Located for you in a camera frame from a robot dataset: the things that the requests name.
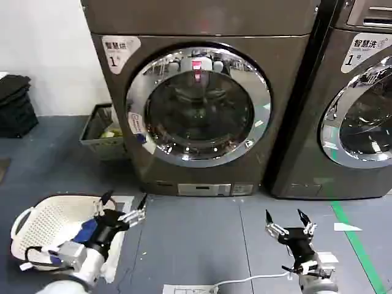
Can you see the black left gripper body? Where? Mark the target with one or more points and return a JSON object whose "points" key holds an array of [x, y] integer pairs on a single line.
{"points": [[108, 228]]}

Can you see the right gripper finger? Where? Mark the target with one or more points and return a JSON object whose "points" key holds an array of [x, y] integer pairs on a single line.
{"points": [[307, 225], [274, 229]]}

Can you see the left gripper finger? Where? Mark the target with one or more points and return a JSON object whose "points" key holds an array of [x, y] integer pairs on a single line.
{"points": [[105, 199], [137, 214]]}

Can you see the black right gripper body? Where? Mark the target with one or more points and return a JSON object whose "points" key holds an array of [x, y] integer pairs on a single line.
{"points": [[298, 243]]}

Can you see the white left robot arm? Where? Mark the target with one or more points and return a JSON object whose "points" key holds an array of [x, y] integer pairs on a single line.
{"points": [[82, 269]]}

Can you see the white floor tape piece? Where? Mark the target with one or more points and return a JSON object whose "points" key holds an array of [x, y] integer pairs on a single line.
{"points": [[346, 227]]}

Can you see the green floor tape line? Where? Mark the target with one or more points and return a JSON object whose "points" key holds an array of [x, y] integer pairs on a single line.
{"points": [[356, 245]]}

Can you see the white perforated laundry basket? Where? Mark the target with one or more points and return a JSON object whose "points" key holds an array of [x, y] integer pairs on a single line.
{"points": [[52, 217]]}

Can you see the grey mesh bin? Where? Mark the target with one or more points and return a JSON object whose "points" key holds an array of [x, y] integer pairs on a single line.
{"points": [[92, 144]]}

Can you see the yellow-green item in bin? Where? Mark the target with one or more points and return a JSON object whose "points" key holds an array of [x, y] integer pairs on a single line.
{"points": [[108, 133]]}

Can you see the white printed paper sheet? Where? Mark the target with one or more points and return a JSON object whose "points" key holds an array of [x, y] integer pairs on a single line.
{"points": [[186, 289]]}

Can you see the grey dryer with drawer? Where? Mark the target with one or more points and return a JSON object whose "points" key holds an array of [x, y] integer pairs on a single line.
{"points": [[309, 128]]}

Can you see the round chrome-rimmed dryer door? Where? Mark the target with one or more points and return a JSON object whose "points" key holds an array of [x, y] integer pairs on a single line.
{"points": [[364, 128]]}

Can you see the round glass dryer door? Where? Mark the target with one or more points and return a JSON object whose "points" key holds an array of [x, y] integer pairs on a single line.
{"points": [[199, 119]]}

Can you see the black folded cloth stack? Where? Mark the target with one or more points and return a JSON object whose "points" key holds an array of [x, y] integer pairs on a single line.
{"points": [[13, 87]]}

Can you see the grey dryer with label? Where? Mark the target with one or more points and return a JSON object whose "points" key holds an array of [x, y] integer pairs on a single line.
{"points": [[190, 21]]}

